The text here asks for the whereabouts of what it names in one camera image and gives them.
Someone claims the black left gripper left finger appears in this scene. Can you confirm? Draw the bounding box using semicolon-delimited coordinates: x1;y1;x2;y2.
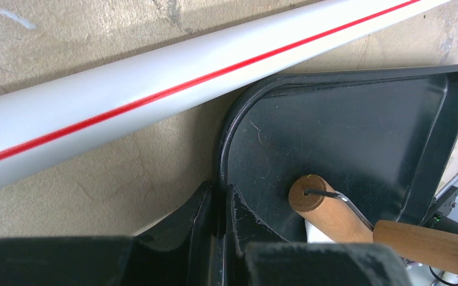
0;182;212;285

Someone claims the black baking tray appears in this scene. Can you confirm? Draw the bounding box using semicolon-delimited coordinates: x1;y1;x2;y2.
216;65;458;242

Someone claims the white dough ball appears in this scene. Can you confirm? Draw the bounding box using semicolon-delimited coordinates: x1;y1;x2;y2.
305;220;334;244

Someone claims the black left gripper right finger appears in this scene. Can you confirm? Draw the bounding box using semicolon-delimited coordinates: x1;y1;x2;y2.
225;186;411;285

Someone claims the wooden double-ended rolling pin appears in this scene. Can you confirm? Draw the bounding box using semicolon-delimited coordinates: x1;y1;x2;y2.
288;175;458;274

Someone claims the white PVC pipe frame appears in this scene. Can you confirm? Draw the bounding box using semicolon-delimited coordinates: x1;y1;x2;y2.
0;1;440;188

